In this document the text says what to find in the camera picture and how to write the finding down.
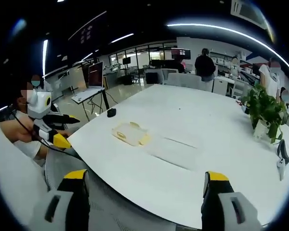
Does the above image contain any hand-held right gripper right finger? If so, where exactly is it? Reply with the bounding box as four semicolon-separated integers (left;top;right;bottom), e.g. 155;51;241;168
201;170;265;231

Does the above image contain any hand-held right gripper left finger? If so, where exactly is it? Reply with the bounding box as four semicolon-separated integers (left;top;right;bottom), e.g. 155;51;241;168
32;169;91;231

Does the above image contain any white stand table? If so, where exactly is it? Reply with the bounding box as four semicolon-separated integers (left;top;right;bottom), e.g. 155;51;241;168
70;87;111;122

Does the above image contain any person's white clothing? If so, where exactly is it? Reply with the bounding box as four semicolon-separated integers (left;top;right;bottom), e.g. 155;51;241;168
0;103;50;231

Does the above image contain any white-framed monitor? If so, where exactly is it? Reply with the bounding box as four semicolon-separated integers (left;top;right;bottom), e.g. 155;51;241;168
88;61;104;89

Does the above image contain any white handheld controller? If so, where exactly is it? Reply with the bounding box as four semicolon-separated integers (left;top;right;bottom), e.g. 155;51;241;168
276;157;287;181

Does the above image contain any grey handheld device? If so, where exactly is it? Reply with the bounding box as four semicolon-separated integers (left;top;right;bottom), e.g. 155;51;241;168
277;139;289;167

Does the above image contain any white plant pot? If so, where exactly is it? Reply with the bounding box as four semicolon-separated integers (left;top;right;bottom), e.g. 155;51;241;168
252;119;272;141

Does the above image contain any green potted plant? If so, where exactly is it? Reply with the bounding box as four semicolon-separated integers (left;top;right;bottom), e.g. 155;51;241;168
241;84;289;144

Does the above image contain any white cabinet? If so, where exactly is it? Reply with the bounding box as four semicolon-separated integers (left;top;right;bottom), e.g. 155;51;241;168
212;76;236;97

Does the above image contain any long ceiling light strip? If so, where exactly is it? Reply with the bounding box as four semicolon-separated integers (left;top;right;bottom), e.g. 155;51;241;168
167;23;289;81

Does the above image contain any ceiling air vent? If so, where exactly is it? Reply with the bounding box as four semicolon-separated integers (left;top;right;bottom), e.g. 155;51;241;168
230;0;269;27

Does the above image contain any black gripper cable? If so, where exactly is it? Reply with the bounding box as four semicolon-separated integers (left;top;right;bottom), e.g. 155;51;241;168
12;105;84;160

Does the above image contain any wall screen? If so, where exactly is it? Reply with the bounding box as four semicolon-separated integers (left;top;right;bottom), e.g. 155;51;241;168
171;48;192;60

